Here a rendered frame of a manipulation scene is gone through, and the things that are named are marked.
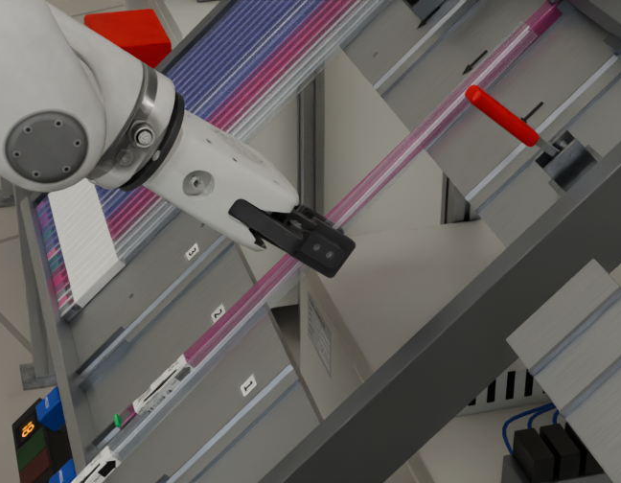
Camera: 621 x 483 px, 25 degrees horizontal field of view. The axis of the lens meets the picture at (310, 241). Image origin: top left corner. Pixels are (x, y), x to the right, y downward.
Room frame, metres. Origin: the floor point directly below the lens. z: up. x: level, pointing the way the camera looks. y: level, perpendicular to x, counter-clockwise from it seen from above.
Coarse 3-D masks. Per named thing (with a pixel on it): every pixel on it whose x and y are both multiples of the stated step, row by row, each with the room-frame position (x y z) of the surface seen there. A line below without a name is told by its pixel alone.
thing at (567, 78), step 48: (480, 0) 1.12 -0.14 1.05; (528, 0) 1.08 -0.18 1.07; (384, 48) 1.17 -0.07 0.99; (432, 48) 1.11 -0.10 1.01; (480, 48) 1.07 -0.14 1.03; (528, 48) 1.02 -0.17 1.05; (576, 48) 0.98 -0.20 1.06; (384, 96) 1.10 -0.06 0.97; (432, 96) 1.05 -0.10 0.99; (528, 96) 0.97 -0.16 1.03; (576, 96) 0.93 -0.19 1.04; (432, 144) 1.00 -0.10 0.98; (480, 144) 0.96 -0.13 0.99; (480, 192) 0.91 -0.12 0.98; (528, 192) 0.87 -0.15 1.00
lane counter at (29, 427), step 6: (30, 414) 1.07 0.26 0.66; (36, 414) 1.06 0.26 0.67; (24, 420) 1.07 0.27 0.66; (30, 420) 1.06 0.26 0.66; (36, 420) 1.06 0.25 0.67; (18, 426) 1.07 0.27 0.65; (24, 426) 1.06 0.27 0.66; (30, 426) 1.05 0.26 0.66; (36, 426) 1.05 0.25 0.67; (18, 432) 1.06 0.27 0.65; (24, 432) 1.05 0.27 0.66; (30, 432) 1.05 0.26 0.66; (18, 438) 1.05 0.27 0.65; (24, 438) 1.04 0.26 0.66; (18, 444) 1.04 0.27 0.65
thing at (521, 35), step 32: (512, 32) 0.94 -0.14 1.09; (480, 64) 0.93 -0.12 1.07; (448, 96) 0.92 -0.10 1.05; (416, 128) 0.91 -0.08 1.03; (384, 160) 0.90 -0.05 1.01; (384, 192) 0.89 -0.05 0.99; (352, 224) 0.88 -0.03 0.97; (288, 288) 0.86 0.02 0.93; (256, 320) 0.85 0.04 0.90; (224, 352) 0.84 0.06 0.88; (192, 384) 0.83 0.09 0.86; (160, 416) 0.82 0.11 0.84; (128, 448) 0.81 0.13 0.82
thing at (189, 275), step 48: (192, 240) 1.12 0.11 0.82; (144, 288) 1.10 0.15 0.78; (192, 288) 1.05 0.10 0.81; (240, 288) 1.00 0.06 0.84; (96, 336) 1.09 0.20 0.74; (144, 336) 1.04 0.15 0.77; (192, 336) 0.99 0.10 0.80; (96, 384) 1.02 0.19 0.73; (144, 384) 0.98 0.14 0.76; (240, 384) 0.90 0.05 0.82; (288, 384) 0.86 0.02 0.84; (96, 432) 0.96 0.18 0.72; (192, 432) 0.88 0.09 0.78; (240, 432) 0.85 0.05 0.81; (288, 432) 0.81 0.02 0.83; (144, 480) 0.87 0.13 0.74; (192, 480) 0.83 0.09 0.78; (240, 480) 0.80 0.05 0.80
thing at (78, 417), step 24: (24, 216) 1.34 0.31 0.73; (48, 264) 1.24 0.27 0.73; (48, 288) 1.18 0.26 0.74; (48, 312) 1.14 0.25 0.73; (48, 336) 1.10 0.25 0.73; (72, 336) 1.12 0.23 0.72; (72, 360) 1.07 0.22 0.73; (72, 384) 1.02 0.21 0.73; (72, 408) 0.98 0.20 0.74; (72, 432) 0.95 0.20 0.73
